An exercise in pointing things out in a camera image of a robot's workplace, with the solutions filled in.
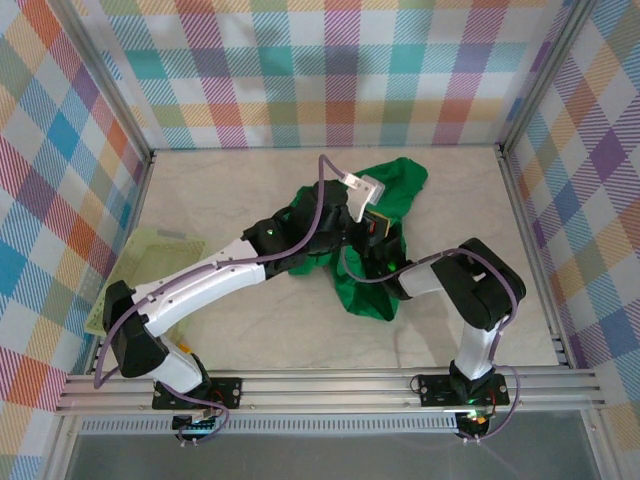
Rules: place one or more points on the green t-shirt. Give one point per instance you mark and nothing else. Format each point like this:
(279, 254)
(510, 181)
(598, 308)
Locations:
(395, 185)

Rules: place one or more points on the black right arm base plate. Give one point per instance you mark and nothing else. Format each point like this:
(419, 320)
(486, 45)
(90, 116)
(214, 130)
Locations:
(432, 390)

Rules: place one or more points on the grey metal sheet panel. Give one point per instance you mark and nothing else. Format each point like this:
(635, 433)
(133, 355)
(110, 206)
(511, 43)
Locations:
(325, 457)

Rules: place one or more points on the aluminium mounting rail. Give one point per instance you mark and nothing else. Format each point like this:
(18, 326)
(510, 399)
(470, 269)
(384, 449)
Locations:
(325, 390)

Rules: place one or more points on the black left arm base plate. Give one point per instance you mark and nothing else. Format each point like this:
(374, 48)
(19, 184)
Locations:
(230, 387)

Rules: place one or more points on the aluminium frame post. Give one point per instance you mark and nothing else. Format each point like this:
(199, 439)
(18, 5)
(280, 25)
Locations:
(107, 80)
(541, 80)

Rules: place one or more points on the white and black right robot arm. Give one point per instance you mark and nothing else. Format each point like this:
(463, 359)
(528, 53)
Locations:
(475, 350)

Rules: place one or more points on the light green plastic basket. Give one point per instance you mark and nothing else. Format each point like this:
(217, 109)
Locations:
(165, 250)

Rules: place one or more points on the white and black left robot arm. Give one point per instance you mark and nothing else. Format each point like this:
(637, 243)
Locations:
(200, 290)

